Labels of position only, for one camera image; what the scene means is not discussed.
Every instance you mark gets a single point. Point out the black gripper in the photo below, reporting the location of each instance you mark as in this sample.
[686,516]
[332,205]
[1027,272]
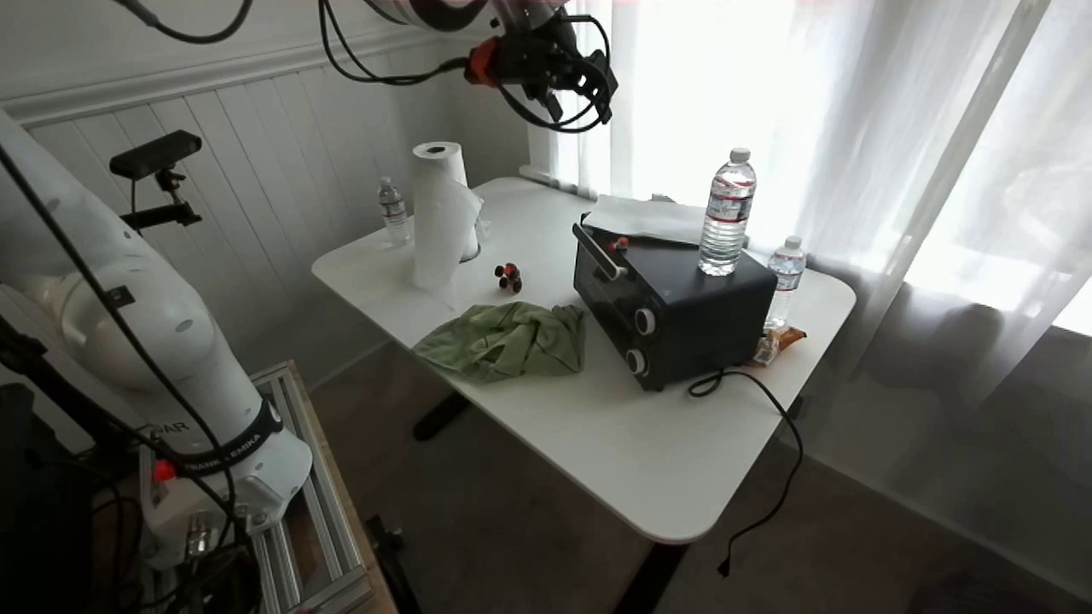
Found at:
[545,62]

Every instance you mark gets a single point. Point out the white paper towel roll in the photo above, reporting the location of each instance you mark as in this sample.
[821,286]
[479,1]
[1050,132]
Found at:
[440,218]

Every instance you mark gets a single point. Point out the black toaster oven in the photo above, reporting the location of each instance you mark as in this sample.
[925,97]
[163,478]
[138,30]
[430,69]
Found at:
[682,313]

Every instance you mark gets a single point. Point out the green cloth towel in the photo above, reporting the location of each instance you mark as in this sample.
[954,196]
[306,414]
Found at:
[505,339]

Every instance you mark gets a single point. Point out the small red object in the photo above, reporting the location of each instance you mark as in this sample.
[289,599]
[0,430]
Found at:
[619,244]

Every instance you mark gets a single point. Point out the tall clear water bottle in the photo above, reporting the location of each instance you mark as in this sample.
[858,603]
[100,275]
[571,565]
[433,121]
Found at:
[726,218]

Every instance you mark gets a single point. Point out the red and black toy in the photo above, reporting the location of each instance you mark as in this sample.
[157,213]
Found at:
[508,278]

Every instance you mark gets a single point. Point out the red-labelled water bottle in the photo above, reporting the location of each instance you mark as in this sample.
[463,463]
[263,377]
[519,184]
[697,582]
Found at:
[394,213]

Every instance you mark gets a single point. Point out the small clear water bottle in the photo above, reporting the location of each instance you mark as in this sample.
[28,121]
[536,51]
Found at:
[785,275]

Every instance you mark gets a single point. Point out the white sheer curtain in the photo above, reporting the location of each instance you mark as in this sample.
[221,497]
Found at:
[866,173]

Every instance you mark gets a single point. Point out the orange snack wrapper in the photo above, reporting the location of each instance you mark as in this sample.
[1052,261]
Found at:
[781,344]

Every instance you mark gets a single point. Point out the black camera on stand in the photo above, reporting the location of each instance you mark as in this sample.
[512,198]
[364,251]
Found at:
[157,156]

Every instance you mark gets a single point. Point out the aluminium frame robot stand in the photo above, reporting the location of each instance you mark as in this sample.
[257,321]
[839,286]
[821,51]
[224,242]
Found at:
[326,500]

